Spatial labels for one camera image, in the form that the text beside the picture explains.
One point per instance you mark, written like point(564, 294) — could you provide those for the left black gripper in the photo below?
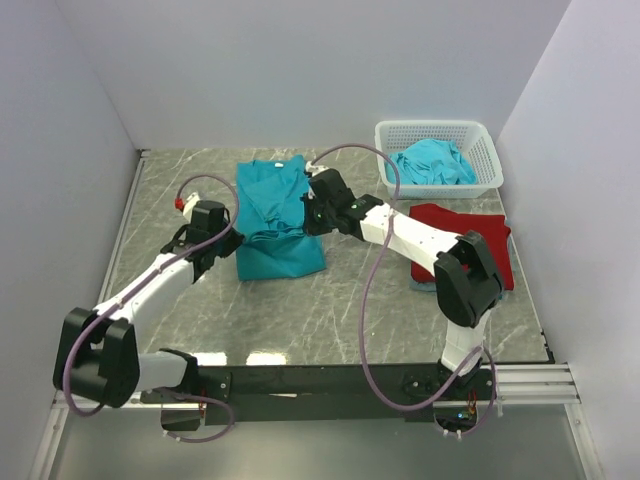
point(236, 239)

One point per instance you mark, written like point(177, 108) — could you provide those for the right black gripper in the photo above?
point(310, 226)

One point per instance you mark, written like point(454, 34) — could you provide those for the teal t shirt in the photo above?
point(271, 219)

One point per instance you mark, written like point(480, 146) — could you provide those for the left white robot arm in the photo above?
point(98, 357)

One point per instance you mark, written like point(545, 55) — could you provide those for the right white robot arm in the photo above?
point(468, 281)

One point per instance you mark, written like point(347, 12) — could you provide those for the crumpled light blue shirt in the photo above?
point(431, 162)

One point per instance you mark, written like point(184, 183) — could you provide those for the white plastic basket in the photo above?
point(471, 138)

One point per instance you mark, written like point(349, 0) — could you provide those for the folded red t shirt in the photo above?
point(492, 227)

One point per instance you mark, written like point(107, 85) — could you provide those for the black base beam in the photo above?
point(176, 416)

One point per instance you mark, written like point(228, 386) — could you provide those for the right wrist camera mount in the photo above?
point(312, 169)

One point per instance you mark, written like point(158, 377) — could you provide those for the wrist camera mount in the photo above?
point(312, 169)
point(187, 204)

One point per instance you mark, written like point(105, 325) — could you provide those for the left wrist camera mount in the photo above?
point(187, 204)

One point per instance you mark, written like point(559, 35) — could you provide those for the aluminium rail frame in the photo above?
point(535, 382)

